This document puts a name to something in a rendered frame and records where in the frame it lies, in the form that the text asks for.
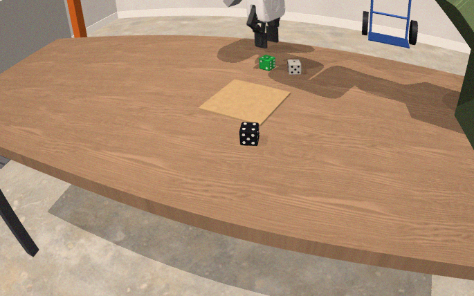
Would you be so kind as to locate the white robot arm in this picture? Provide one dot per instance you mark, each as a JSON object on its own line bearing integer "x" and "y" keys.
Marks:
{"x": 230, "y": 3}

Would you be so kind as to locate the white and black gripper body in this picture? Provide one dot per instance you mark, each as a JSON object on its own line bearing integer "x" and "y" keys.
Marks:
{"x": 267, "y": 10}

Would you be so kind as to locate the black die with white pips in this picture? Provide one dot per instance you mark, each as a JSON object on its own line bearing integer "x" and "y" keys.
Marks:
{"x": 249, "y": 133}

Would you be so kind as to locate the tan flat square mat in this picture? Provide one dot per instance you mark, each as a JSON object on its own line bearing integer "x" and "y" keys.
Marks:
{"x": 245, "y": 101}

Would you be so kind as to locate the green die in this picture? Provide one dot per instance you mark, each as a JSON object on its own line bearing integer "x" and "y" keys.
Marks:
{"x": 267, "y": 62}

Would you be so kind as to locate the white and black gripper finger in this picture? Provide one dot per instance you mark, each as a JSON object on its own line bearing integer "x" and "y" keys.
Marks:
{"x": 260, "y": 35}
{"x": 272, "y": 30}

